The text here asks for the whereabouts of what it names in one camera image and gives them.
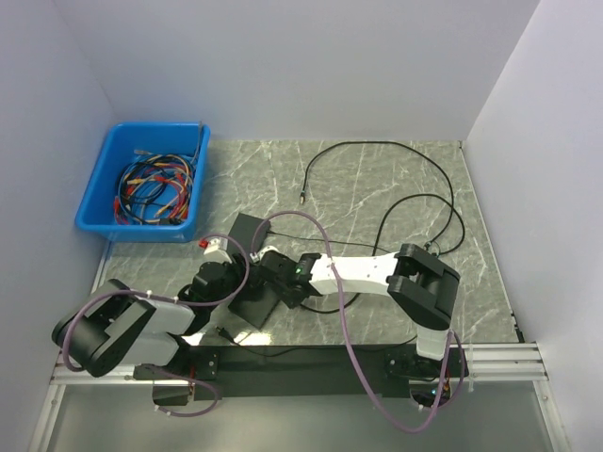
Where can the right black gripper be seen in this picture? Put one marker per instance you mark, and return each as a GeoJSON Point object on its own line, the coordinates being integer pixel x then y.
{"type": "Point", "coordinates": [290, 300]}

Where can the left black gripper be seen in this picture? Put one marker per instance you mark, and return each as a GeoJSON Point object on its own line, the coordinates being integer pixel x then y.
{"type": "Point", "coordinates": [240, 272]}

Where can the black network switch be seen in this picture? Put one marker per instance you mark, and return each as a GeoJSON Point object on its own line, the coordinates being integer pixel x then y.
{"type": "Point", "coordinates": [249, 232]}
{"type": "Point", "coordinates": [255, 305]}

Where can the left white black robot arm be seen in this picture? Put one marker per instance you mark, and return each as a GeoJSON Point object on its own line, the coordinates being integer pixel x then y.
{"type": "Point", "coordinates": [120, 325]}

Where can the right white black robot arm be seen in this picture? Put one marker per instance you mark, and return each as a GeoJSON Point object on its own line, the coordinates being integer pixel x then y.
{"type": "Point", "coordinates": [424, 287]}

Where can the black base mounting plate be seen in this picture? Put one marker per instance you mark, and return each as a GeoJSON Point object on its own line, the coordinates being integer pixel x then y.
{"type": "Point", "coordinates": [239, 371]}

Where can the blue plastic bin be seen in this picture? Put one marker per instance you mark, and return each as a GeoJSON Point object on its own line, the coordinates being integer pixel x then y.
{"type": "Point", "coordinates": [147, 183]}

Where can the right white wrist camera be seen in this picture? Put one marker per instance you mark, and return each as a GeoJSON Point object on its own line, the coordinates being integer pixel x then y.
{"type": "Point", "coordinates": [257, 256]}

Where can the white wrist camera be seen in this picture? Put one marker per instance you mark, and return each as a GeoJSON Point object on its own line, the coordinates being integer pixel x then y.
{"type": "Point", "coordinates": [257, 256]}
{"type": "Point", "coordinates": [215, 250]}

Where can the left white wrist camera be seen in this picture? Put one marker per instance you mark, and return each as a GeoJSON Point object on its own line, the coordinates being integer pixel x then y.
{"type": "Point", "coordinates": [215, 250]}

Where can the aluminium rail frame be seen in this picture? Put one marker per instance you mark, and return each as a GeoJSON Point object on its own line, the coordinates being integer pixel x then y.
{"type": "Point", "coordinates": [487, 362]}

